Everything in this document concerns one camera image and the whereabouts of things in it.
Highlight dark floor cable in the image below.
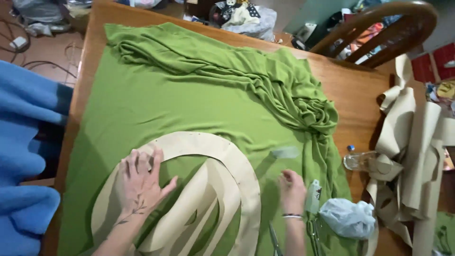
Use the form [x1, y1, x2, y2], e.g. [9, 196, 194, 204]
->
[0, 18, 78, 79]

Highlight heap of grey plastic bags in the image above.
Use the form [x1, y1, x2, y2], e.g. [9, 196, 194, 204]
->
[11, 0, 94, 37]

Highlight curved beige paper pattern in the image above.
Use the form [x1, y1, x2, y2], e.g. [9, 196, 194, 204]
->
[80, 131, 262, 256]

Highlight translucent plastic piece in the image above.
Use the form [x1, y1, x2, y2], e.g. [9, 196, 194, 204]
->
[271, 146, 300, 159]

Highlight clear glass jar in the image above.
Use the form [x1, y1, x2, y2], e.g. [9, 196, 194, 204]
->
[343, 151, 379, 172]

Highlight clear bag of fabric scraps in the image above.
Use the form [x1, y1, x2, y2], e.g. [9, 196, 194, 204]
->
[209, 0, 278, 42]

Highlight green-handled scissors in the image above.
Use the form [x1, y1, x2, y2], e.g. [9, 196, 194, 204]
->
[306, 218, 323, 256]

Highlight silver scissors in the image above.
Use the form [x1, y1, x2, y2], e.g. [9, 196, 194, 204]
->
[268, 222, 284, 256]

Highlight dark wooden chair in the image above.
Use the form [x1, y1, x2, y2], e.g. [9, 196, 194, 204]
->
[309, 0, 438, 69]

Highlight small green cloth piece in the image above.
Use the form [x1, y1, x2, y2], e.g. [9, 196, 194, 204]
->
[433, 211, 455, 256]

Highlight red box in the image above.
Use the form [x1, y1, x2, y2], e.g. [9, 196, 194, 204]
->
[411, 42, 455, 84]

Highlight white power adapter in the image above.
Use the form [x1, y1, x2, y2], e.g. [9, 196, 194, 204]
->
[9, 36, 28, 50]

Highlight pale blue plastic bag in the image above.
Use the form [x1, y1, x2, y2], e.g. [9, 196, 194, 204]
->
[318, 198, 377, 240]

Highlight blue fleece blanket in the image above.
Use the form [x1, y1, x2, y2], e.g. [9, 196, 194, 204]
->
[0, 60, 74, 256]

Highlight heap of colourful clutter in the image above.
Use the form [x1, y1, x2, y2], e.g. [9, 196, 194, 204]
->
[290, 0, 404, 65]

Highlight small white packet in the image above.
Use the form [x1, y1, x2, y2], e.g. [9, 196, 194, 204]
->
[305, 179, 323, 215]

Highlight heap of beige paper patterns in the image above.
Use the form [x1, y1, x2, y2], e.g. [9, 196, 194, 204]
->
[362, 53, 455, 256]

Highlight person's right hand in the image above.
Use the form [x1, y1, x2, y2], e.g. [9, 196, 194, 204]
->
[279, 169, 307, 215]

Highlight large green fabric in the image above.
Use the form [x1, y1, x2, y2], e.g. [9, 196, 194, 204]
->
[57, 22, 359, 256]

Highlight person's left hand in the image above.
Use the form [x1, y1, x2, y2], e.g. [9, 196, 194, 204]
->
[119, 146, 178, 216]

